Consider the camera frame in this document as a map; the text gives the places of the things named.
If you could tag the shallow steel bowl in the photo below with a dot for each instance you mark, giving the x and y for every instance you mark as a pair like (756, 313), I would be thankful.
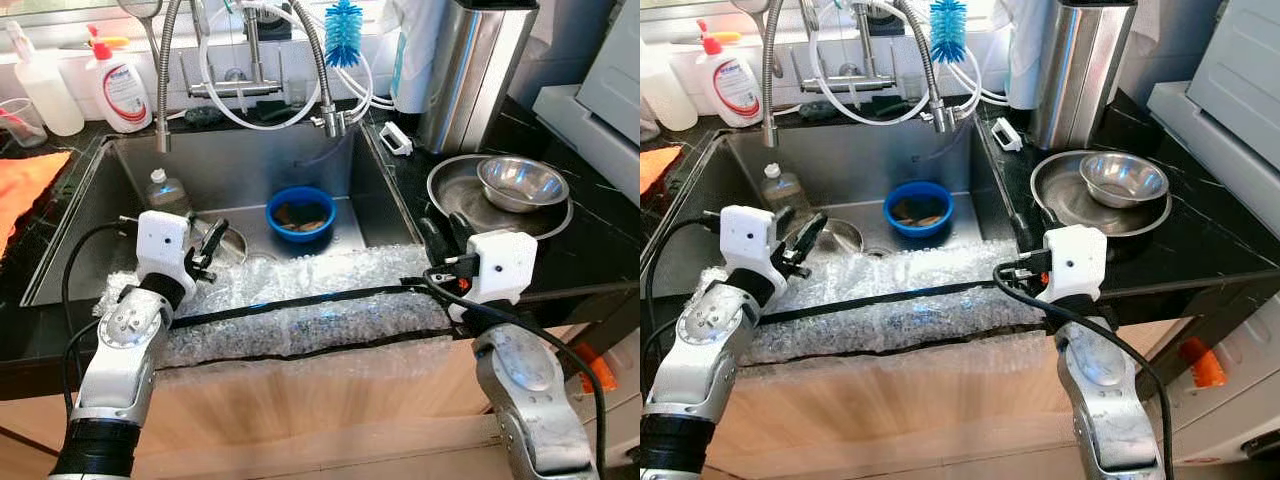
(848, 238)
(238, 245)

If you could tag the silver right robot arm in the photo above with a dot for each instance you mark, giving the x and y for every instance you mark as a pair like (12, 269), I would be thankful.
(1100, 390)
(530, 390)

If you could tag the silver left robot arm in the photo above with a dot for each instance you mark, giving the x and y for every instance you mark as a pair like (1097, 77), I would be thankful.
(710, 350)
(120, 360)

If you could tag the large steel plate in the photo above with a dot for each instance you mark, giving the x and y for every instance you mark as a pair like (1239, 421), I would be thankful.
(460, 190)
(1065, 195)

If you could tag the small clear bottle white cap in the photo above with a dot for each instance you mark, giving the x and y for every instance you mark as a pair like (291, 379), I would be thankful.
(782, 190)
(167, 195)

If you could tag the blue plastic bowl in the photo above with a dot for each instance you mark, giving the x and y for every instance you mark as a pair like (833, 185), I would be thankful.
(273, 215)
(891, 210)

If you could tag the stainless steel sink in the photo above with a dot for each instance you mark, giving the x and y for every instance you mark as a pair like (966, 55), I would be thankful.
(250, 160)
(850, 155)

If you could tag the small white plastic clip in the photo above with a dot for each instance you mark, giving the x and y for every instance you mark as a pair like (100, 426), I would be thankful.
(397, 140)
(1007, 135)

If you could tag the bubble wrap sheet black tape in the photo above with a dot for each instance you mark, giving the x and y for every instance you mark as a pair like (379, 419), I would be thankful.
(320, 280)
(920, 280)

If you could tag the dark scrubbing sponge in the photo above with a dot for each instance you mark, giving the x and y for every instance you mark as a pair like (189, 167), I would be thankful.
(822, 110)
(205, 116)

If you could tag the white water filter teal label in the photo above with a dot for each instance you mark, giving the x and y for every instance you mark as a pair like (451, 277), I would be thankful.
(412, 85)
(1022, 88)

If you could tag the orange cloth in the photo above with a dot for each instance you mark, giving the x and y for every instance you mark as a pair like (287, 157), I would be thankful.
(655, 168)
(28, 190)

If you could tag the white soap bottle red pump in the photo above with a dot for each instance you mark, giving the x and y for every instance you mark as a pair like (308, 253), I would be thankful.
(730, 90)
(118, 95)

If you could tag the stainless steel knife holder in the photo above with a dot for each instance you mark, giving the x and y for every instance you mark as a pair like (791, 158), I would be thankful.
(475, 80)
(1080, 80)

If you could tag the steel faucet bar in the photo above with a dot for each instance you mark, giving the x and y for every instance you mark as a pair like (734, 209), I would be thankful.
(848, 83)
(232, 89)

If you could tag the thin white tube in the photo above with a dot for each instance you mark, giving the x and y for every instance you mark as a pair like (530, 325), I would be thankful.
(365, 85)
(975, 80)

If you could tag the small clear glass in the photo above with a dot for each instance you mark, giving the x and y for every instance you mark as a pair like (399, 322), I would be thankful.
(910, 90)
(296, 95)

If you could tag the translucent white pump bottle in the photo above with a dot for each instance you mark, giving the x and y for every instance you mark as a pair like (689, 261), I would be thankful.
(668, 100)
(50, 100)

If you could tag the wooden cabinet front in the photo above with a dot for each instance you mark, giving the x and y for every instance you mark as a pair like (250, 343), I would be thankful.
(940, 410)
(330, 410)

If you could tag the orange plastic object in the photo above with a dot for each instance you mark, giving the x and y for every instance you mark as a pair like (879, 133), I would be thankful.
(1203, 365)
(597, 372)

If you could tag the white cloth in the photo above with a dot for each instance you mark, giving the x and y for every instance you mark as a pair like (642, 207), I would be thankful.
(420, 25)
(1022, 25)

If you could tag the white appliance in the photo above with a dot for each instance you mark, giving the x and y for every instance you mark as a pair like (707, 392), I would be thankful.
(1235, 90)
(605, 90)

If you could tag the blue bottle brush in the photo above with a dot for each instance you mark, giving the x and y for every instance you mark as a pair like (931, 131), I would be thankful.
(343, 40)
(948, 35)

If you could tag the round metal mesh strainer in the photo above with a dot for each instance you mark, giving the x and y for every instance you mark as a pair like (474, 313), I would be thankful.
(140, 6)
(750, 5)

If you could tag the clear plastic cup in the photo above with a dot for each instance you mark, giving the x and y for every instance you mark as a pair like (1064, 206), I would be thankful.
(18, 130)

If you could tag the white appliance front panel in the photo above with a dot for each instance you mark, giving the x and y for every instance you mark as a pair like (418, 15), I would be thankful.
(1235, 415)
(618, 440)

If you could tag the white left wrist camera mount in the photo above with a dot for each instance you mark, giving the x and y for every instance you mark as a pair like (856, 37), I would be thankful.
(163, 240)
(750, 238)

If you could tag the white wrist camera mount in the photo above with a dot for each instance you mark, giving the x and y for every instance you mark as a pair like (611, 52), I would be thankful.
(750, 238)
(1078, 260)
(163, 240)
(505, 265)

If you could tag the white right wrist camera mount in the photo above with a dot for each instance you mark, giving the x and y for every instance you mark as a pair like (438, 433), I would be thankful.
(1078, 260)
(505, 265)

